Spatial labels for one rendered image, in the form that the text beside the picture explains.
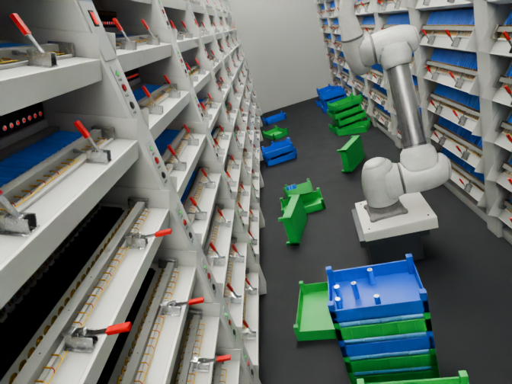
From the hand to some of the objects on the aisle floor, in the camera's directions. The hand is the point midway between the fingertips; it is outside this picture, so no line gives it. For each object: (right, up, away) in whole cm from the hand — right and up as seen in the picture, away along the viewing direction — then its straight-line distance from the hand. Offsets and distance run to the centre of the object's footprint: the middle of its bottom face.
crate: (+65, -93, +190) cm, 222 cm away
